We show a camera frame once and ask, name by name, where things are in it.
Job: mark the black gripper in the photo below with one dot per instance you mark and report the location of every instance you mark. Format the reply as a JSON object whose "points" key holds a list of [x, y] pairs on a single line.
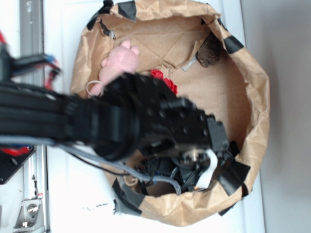
{"points": [[149, 117]]}

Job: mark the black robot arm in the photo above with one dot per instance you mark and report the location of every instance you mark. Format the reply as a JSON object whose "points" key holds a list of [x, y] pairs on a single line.
{"points": [[27, 110]]}

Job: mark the pink plush bunny toy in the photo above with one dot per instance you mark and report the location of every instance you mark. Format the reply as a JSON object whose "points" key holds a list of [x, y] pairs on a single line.
{"points": [[122, 59]]}

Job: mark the brown paper bag bin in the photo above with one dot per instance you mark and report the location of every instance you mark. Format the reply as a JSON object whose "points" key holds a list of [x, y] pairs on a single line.
{"points": [[236, 90]]}

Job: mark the dark brown rock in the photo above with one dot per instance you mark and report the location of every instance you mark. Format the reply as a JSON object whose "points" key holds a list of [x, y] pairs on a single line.
{"points": [[211, 51]]}

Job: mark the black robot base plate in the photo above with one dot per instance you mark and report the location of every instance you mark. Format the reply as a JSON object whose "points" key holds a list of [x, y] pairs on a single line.
{"points": [[12, 158]]}

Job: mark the metal corner bracket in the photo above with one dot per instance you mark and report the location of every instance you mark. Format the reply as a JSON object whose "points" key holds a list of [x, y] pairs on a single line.
{"points": [[30, 217]]}

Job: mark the aluminium extrusion rail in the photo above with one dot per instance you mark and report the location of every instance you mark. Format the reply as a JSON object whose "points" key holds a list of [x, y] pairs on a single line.
{"points": [[35, 168]]}

